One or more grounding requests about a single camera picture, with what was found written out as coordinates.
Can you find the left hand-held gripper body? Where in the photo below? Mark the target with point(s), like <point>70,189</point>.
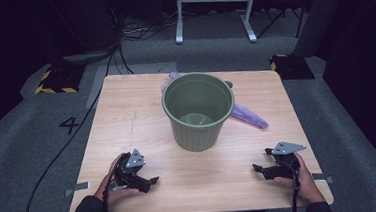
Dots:
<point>134,160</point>

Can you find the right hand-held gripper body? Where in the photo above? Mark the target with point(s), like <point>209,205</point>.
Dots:
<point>286,148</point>

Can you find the black tripod legs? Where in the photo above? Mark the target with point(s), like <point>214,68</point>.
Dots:
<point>298,21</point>

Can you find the green plastic bin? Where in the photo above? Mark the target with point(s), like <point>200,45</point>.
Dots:
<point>195,139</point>

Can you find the yellow black striped base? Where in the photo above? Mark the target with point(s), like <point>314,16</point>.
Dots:
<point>292,68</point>
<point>59,82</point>

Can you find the grey metal table bracket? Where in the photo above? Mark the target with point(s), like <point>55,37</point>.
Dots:
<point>79,186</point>
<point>323,177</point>

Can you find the grey column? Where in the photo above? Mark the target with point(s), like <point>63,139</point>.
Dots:
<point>320,16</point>

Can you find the person's right hand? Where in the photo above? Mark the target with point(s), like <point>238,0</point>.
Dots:
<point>308,187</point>

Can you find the dark equipment stand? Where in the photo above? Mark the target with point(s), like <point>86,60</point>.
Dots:
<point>83,29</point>

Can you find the person's left hand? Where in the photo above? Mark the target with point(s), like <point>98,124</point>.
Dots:
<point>107,195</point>

